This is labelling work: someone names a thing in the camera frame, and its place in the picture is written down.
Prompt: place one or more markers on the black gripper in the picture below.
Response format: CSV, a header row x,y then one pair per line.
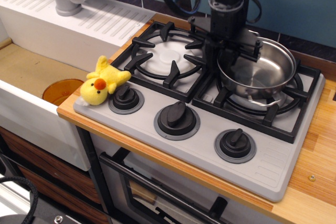
x,y
227,31

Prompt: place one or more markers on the stainless steel pan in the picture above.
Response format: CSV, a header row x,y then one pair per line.
x,y
264,78

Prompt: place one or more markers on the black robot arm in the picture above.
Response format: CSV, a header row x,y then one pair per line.
x,y
220,5

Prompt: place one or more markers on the grey toy stove top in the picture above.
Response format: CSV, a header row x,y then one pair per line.
x,y
251,136

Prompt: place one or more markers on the black middle stove knob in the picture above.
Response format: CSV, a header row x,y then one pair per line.
x,y
177,122

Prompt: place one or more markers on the black stove knob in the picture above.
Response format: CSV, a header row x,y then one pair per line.
x,y
177,122
126,100
235,146

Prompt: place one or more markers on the black right stove knob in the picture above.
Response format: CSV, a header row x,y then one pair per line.
x,y
235,146

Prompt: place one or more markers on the black left stove knob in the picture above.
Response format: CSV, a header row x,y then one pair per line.
x,y
126,100

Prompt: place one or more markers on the black left burner grate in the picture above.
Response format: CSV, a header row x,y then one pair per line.
x,y
175,86

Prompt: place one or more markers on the black burner grate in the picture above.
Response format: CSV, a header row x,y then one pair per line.
x,y
175,86
282,115

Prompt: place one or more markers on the white left burner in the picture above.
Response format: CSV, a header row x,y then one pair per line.
x,y
165,53

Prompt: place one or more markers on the black right burner grate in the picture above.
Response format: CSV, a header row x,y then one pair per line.
x,y
282,115

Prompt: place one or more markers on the yellow stuffed duck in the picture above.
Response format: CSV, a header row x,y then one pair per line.
x,y
102,82

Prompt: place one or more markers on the orange plastic plate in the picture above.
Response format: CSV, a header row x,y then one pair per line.
x,y
59,91

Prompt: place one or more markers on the white toy sink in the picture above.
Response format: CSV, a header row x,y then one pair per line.
x,y
39,48

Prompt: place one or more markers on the wooden drawer front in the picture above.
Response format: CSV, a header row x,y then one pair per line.
x,y
65,185

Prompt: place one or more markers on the oven door with handle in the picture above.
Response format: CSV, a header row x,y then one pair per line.
x,y
116,162

